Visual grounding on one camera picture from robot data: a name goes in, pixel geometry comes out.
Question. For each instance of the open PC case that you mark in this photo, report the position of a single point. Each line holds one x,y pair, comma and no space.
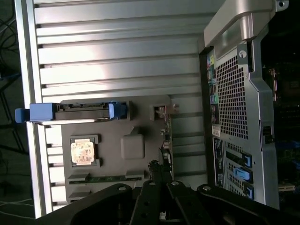
264,105

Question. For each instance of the green RAM stick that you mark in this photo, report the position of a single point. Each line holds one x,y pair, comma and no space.
105,179

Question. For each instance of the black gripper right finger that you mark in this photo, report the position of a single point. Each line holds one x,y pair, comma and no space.
211,206

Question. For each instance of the green motherboard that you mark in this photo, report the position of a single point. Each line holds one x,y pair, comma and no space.
288,152

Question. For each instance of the blue slot latch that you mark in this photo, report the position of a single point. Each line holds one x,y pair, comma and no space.
249,192
248,161
242,174

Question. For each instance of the hard disk with blue carrier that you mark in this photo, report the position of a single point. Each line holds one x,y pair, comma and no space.
82,112

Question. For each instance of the white expansion slot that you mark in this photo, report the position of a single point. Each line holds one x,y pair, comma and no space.
287,187

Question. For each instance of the silver CPU chip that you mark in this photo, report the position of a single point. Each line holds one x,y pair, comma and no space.
82,152

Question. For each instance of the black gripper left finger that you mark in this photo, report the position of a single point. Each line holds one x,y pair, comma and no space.
105,206

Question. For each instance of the CPU socket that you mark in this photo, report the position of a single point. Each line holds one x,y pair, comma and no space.
293,85

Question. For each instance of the grey parts rack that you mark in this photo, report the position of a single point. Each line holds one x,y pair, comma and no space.
112,122

